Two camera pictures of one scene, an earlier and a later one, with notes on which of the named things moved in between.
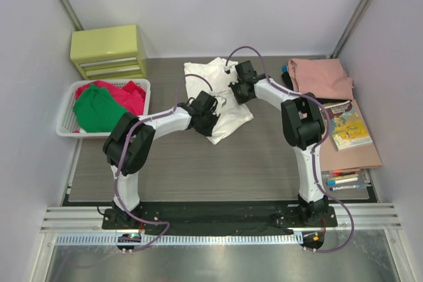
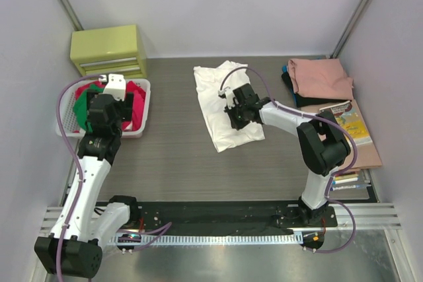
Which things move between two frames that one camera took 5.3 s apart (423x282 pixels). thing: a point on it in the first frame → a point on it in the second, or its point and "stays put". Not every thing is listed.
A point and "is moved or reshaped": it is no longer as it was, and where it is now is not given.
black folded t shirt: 322,100 stays put
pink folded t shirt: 325,78 stays put
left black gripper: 209,118 → 129,106
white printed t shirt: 215,76 is moved or reshaped
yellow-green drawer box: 110,53 stays put
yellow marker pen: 344,177 stays put
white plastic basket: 69,124 stays put
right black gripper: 236,87 → 233,110
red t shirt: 129,95 stays put
